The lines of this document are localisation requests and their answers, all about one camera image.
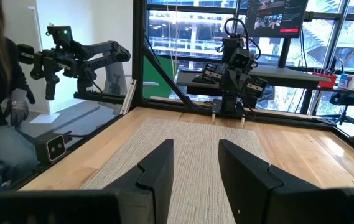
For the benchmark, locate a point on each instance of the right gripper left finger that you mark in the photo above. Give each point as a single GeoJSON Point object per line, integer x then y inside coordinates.
{"type": "Point", "coordinates": [133, 205]}

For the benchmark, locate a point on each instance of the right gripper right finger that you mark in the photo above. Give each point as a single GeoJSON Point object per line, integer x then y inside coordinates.
{"type": "Point", "coordinates": [273, 202]}

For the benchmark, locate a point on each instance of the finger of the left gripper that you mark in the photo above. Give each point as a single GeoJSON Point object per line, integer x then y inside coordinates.
{"type": "Point", "coordinates": [241, 84]}
{"type": "Point", "coordinates": [228, 80]}

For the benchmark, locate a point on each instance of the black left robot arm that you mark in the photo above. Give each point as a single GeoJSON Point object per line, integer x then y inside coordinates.
{"type": "Point", "coordinates": [231, 46]}

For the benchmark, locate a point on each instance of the green panel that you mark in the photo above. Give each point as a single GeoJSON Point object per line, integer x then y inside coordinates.
{"type": "Point", "coordinates": [158, 77]}

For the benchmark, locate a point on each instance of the black computer monitor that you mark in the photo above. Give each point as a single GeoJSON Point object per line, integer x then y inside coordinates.
{"type": "Point", "coordinates": [273, 18]}

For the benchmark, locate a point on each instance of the grey woven placemat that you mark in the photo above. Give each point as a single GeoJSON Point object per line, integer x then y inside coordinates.
{"type": "Point", "coordinates": [195, 146]}

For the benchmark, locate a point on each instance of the red box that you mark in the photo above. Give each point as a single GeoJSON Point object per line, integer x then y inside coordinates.
{"type": "Point", "coordinates": [326, 81]}

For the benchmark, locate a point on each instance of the light grey office chair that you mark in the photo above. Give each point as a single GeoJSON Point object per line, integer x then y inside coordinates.
{"type": "Point", "coordinates": [116, 81]}

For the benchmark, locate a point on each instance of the white blue box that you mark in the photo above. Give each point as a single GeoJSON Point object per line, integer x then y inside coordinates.
{"type": "Point", "coordinates": [349, 82]}

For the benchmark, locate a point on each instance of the dark office chair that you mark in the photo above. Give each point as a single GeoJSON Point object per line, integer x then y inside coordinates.
{"type": "Point", "coordinates": [349, 99]}

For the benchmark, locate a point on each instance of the person's grey gloved hand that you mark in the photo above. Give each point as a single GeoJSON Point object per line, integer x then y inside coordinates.
{"type": "Point", "coordinates": [18, 109]}

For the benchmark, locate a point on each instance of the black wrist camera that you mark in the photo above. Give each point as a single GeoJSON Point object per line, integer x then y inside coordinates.
{"type": "Point", "coordinates": [241, 59]}

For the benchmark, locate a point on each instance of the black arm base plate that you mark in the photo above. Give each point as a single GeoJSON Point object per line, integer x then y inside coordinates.
{"type": "Point", "coordinates": [217, 110]}

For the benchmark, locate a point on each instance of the white frame bracket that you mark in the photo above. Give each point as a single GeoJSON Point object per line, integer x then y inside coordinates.
{"type": "Point", "coordinates": [129, 96]}

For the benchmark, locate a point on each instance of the black table-level camera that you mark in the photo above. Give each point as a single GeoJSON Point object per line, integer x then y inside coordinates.
{"type": "Point", "coordinates": [55, 147]}

